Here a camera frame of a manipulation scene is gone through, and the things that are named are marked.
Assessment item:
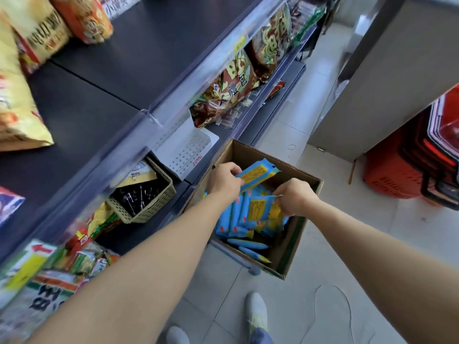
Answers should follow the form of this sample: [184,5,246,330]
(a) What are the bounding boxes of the person's right hand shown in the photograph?
[272,178,320,218]

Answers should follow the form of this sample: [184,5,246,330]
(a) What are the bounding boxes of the person's left hand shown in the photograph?
[207,162,244,204]

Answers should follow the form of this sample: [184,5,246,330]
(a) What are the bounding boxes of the pile of blue wipe packets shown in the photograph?
[202,184,290,265]

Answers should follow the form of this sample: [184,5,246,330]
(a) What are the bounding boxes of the blue yellow wet wipes pack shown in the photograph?
[247,195,284,226]
[236,158,281,193]

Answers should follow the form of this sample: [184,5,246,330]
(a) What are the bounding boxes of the brown cardboard box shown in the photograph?
[181,139,325,280]

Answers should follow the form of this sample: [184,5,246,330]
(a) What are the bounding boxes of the dark grey store shelf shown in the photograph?
[0,0,329,312]

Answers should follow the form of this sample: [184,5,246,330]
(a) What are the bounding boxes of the person's left forearm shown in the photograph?
[28,191,230,344]

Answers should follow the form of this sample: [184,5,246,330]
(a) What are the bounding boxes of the person's right forearm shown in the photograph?
[305,200,459,344]

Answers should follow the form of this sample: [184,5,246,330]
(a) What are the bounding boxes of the white perforated plastic tray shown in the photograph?
[154,119,219,180]

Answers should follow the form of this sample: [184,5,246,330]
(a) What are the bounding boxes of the beige plastic basket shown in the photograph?
[106,157,177,225]

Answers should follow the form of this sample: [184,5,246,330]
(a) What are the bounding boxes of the blue plastic stool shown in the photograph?
[211,239,262,277]

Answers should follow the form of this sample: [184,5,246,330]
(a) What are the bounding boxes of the yellow white card packet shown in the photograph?
[114,161,158,189]

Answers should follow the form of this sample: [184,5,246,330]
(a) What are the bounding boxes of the bundle of black hooks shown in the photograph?
[116,184,167,215]

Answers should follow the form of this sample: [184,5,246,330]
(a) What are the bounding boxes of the stack of red shopping baskets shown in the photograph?
[363,86,459,212]

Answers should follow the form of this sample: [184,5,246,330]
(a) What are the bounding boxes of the small red packet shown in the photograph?
[267,80,286,101]

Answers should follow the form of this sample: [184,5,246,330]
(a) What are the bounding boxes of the white shoe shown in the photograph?
[245,292,269,333]
[165,325,191,344]

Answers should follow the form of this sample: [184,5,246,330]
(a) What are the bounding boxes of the blue trousers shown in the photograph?
[249,327,275,344]

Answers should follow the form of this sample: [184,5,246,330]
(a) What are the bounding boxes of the grey cabinet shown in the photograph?
[308,0,459,162]

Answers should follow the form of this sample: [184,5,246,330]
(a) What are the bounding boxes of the brown green snack bag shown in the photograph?
[247,3,293,83]

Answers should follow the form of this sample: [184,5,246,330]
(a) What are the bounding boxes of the bundle of green packets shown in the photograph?
[290,0,328,45]

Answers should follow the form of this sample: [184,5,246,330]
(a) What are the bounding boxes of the yellow white price tag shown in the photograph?
[0,239,57,309]

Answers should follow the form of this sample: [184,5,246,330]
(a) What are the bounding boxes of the orange cartoon face canister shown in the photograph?
[50,0,114,44]

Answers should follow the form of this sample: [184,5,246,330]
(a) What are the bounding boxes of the large yellow snack bag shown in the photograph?
[0,14,55,153]

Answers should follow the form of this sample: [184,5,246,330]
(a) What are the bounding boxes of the white striped snack bag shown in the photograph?
[0,270,90,344]

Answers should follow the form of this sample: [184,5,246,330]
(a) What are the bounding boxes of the yellow red snack bag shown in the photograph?
[11,0,72,74]

